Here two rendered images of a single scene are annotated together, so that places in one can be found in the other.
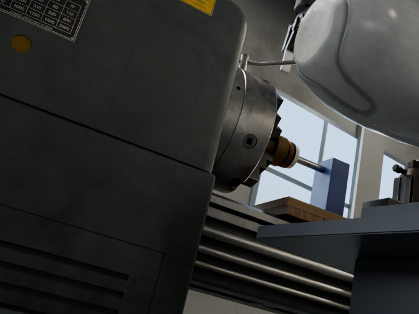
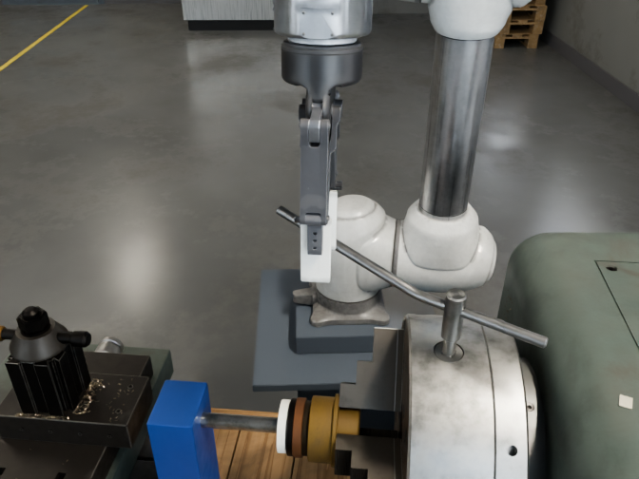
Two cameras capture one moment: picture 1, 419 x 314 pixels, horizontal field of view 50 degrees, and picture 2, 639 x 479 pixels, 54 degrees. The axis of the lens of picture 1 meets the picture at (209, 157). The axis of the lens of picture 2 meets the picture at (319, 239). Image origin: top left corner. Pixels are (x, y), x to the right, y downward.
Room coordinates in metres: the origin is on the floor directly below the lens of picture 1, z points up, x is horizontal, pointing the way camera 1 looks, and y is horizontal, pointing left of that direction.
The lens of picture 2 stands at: (1.64, 0.07, 1.72)
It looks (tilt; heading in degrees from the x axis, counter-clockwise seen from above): 32 degrees down; 206
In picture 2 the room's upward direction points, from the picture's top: straight up
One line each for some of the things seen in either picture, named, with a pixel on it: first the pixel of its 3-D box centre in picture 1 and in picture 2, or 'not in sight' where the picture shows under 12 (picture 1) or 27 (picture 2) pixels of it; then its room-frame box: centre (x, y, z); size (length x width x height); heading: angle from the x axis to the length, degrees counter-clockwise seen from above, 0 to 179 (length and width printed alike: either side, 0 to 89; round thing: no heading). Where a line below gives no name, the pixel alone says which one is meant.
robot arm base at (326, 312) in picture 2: not in sight; (339, 293); (0.55, -0.40, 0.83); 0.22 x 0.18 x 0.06; 118
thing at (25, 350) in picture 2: (413, 176); (38, 335); (1.20, -0.59, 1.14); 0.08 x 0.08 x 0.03
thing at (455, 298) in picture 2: (241, 72); (451, 333); (1.10, -0.03, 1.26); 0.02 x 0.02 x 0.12
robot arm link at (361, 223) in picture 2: not in sight; (354, 244); (0.54, -0.38, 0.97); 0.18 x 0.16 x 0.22; 106
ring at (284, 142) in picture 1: (274, 149); (324, 429); (1.14, -0.17, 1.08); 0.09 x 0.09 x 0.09; 20
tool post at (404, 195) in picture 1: (409, 197); (49, 372); (1.21, -0.58, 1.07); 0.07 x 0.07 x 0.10; 20
